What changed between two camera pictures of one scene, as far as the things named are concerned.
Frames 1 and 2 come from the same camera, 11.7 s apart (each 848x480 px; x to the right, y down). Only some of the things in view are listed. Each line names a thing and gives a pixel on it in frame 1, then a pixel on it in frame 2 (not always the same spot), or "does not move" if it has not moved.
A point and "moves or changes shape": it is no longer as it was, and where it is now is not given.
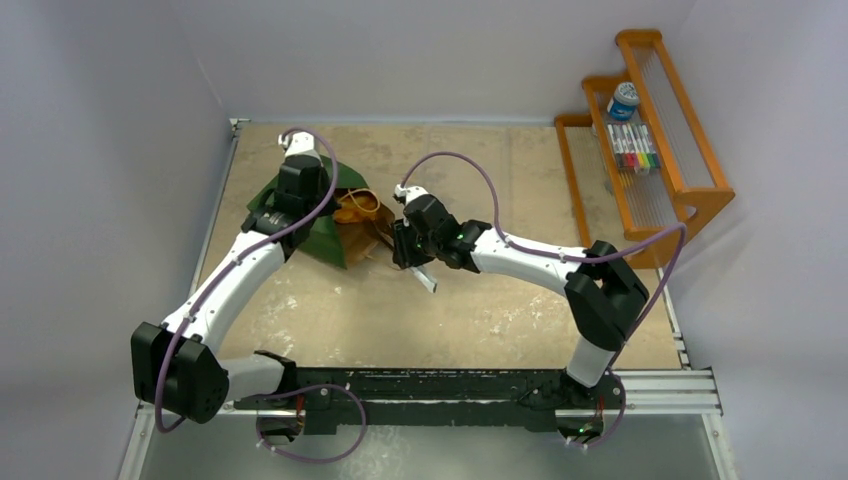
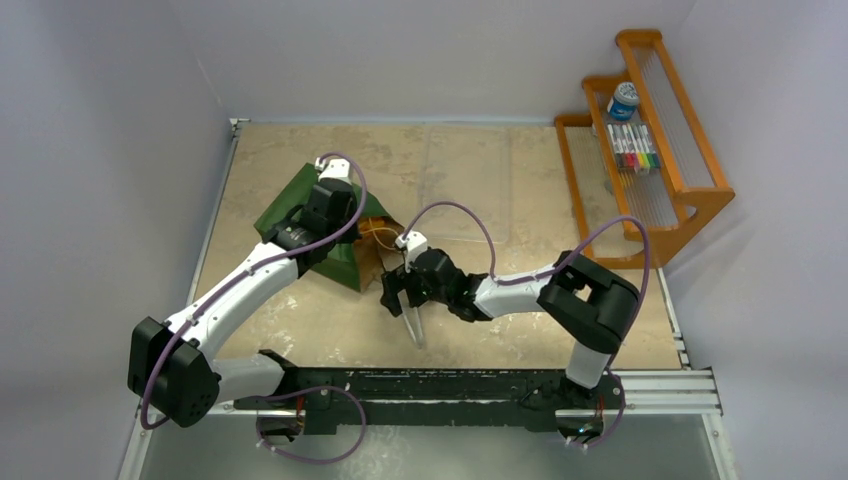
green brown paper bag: [343, 243] moves or changes shape
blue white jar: [622, 105] does not move
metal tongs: [421, 274] moves or changes shape
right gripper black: [407, 246] → [403, 287]
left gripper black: [325, 179] → [351, 235]
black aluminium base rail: [336, 400] does not move
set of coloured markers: [633, 146] does not move
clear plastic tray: [469, 172] does not move
